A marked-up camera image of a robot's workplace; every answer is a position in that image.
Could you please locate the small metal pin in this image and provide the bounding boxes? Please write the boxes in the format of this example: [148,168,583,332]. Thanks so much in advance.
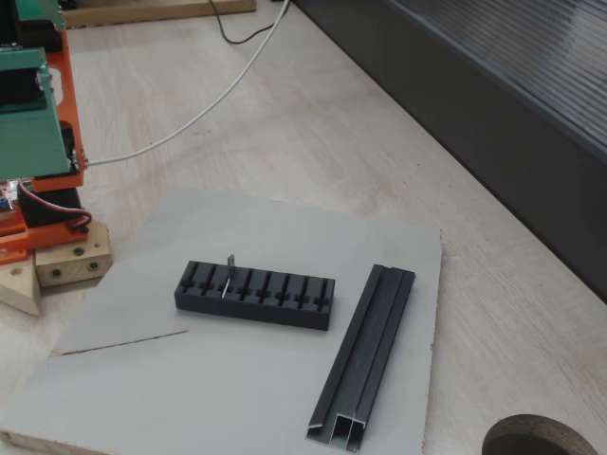
[220,254,238,300]

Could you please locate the base servo wire bundle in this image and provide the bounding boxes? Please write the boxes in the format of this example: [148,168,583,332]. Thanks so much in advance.
[17,181,92,234]

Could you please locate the red controller board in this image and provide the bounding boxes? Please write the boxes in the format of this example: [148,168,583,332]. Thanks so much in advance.
[0,177,23,222]

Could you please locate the light wooden wedge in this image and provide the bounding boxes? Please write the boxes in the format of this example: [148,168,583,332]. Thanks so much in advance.
[0,250,43,318]

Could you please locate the white usb cable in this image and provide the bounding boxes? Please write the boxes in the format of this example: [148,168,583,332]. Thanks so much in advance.
[87,0,291,167]

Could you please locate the black aluminium profile rail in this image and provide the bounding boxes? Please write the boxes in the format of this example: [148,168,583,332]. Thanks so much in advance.
[305,264,417,451]

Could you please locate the grey board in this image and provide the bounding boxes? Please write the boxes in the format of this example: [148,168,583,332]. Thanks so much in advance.
[0,185,444,455]

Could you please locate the wooden mounting block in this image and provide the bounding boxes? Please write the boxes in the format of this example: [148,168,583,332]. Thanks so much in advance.
[35,221,113,288]

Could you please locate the black cable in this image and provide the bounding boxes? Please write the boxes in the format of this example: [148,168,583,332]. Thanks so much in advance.
[208,0,285,46]

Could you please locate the black slotted holder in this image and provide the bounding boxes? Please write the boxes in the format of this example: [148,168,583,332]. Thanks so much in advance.
[174,260,337,333]

